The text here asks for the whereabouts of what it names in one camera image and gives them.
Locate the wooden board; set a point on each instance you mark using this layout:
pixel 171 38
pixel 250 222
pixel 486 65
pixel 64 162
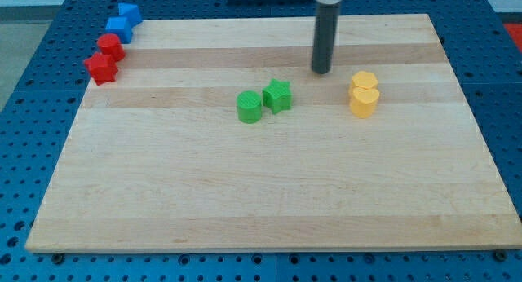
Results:
pixel 158 161

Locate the green star block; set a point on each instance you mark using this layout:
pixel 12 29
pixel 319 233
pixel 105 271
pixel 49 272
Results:
pixel 277 96

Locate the yellow heart block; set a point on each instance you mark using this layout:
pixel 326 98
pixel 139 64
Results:
pixel 363 102

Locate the yellow hexagon block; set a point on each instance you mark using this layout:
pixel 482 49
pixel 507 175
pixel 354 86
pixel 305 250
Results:
pixel 364 80

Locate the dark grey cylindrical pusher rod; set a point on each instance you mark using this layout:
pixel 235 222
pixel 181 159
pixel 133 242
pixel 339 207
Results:
pixel 325 29

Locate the red star block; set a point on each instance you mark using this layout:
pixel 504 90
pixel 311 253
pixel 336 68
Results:
pixel 101 67

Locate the red cylinder block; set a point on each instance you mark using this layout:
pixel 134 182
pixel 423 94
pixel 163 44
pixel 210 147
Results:
pixel 110 44

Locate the blue triangle block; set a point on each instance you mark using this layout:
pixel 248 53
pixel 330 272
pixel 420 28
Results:
pixel 131 12

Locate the blue cube block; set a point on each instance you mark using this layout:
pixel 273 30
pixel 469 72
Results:
pixel 121 27

